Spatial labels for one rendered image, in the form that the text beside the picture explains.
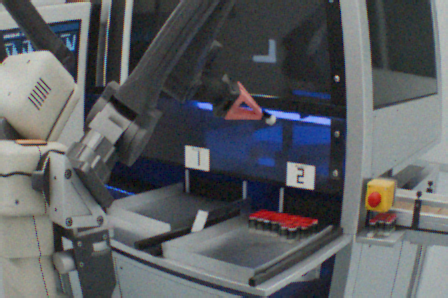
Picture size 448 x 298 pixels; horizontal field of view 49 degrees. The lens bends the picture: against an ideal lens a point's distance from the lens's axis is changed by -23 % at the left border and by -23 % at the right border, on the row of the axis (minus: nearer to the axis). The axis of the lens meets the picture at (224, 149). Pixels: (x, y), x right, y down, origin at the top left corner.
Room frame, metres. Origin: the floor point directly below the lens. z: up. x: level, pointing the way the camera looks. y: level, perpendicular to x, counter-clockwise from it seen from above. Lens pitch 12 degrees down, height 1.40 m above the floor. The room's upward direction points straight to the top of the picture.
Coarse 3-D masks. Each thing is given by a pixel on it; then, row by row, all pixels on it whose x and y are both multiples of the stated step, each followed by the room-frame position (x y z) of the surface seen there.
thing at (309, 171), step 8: (288, 168) 1.54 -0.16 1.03; (296, 168) 1.52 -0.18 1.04; (304, 168) 1.50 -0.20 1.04; (312, 168) 1.49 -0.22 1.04; (288, 176) 1.53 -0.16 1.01; (296, 176) 1.52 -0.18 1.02; (304, 176) 1.50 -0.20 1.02; (312, 176) 1.49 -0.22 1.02; (288, 184) 1.53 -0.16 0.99; (296, 184) 1.52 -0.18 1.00; (304, 184) 1.50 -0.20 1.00; (312, 184) 1.49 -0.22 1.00
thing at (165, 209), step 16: (144, 192) 1.73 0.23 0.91; (160, 192) 1.78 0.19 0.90; (176, 192) 1.84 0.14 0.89; (112, 208) 1.58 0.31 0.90; (128, 208) 1.66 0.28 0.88; (144, 208) 1.67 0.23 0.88; (160, 208) 1.68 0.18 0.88; (176, 208) 1.69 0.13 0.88; (192, 208) 1.69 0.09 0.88; (208, 208) 1.69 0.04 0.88; (224, 208) 1.61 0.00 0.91; (240, 208) 1.66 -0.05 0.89; (144, 224) 1.50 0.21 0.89; (160, 224) 1.46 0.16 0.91; (176, 224) 1.46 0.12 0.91
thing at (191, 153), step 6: (186, 150) 1.75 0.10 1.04; (192, 150) 1.73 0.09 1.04; (198, 150) 1.72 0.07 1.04; (204, 150) 1.70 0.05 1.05; (186, 156) 1.75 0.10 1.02; (192, 156) 1.73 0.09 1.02; (204, 156) 1.70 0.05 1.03; (186, 162) 1.75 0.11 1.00; (192, 162) 1.73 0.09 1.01; (204, 162) 1.70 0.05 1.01; (198, 168) 1.72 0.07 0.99; (204, 168) 1.70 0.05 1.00
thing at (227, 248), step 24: (240, 216) 1.52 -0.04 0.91; (192, 240) 1.37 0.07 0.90; (216, 240) 1.42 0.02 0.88; (240, 240) 1.41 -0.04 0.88; (264, 240) 1.41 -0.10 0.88; (312, 240) 1.32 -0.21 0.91; (192, 264) 1.24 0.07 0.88; (216, 264) 1.20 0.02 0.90; (240, 264) 1.24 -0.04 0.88; (264, 264) 1.16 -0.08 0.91
